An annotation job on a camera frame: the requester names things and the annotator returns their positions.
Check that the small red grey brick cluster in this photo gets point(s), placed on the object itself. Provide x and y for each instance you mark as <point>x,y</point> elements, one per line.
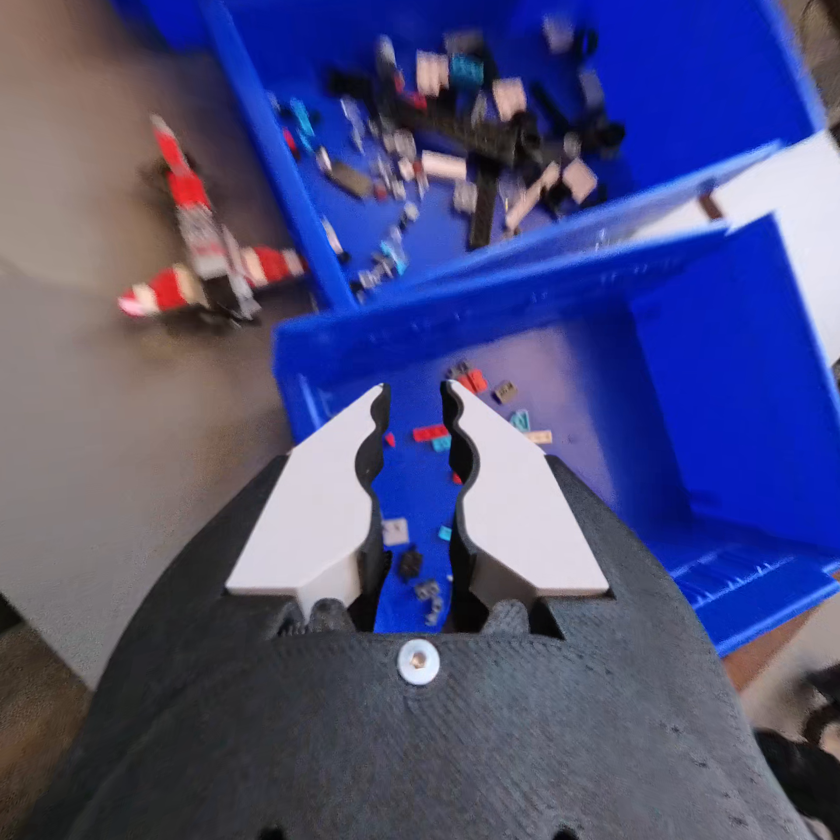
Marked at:
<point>190,197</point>

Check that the pile of mixed bricks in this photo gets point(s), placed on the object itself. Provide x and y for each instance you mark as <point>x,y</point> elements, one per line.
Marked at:
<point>492,138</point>

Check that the grey desk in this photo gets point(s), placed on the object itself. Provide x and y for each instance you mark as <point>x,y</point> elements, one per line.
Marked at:
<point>98,426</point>

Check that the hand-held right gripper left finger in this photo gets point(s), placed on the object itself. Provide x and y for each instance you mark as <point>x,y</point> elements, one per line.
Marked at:
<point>308,518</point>

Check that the blue plastic bin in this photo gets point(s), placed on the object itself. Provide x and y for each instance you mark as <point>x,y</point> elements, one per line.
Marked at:
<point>722,394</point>
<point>689,65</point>

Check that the pile of small bricks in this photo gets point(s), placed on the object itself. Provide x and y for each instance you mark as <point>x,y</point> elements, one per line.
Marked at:
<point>430,433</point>

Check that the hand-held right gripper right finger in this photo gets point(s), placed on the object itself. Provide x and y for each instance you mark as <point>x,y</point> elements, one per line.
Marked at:
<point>525,518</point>

